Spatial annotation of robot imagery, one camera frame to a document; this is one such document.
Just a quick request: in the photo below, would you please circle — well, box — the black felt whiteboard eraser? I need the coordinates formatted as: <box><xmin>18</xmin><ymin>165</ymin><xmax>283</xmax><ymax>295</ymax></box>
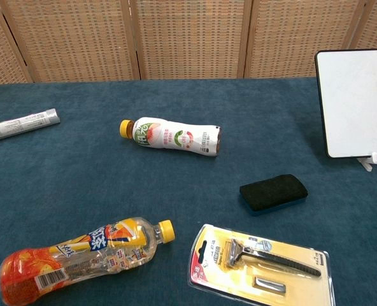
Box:
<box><xmin>239</xmin><ymin>173</ymin><xmax>309</xmax><ymax>217</ymax></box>

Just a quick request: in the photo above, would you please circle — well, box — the white magnetic whiteboard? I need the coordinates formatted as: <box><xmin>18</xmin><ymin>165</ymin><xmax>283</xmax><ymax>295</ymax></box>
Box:
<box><xmin>315</xmin><ymin>48</ymin><xmax>377</xmax><ymax>159</ymax></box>

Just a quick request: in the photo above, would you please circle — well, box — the white label tea bottle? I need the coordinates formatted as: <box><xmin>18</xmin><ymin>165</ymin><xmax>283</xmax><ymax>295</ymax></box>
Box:
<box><xmin>119</xmin><ymin>116</ymin><xmax>222</xmax><ymax>157</ymax></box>

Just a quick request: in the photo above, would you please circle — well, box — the teal table cloth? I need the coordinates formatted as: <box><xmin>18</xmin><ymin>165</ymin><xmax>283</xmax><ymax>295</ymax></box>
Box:
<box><xmin>0</xmin><ymin>76</ymin><xmax>377</xmax><ymax>306</ymax></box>

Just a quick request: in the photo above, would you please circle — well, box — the woven wooden folding screen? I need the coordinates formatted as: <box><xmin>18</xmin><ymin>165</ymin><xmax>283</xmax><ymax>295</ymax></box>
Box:
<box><xmin>0</xmin><ymin>0</ymin><xmax>377</xmax><ymax>87</ymax></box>

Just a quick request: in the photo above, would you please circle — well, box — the yellow carded razor pack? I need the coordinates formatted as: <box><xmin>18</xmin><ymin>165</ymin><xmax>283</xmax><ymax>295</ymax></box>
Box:
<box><xmin>188</xmin><ymin>223</ymin><xmax>336</xmax><ymax>306</ymax></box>

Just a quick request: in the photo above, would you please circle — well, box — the clear orange label drink bottle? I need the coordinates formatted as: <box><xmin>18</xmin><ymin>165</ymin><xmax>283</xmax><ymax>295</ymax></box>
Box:
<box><xmin>0</xmin><ymin>217</ymin><xmax>176</xmax><ymax>306</ymax></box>

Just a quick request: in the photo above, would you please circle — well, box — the silver toothpaste tube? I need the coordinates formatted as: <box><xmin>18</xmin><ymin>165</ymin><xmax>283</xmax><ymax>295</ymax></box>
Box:
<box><xmin>0</xmin><ymin>108</ymin><xmax>61</xmax><ymax>144</ymax></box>

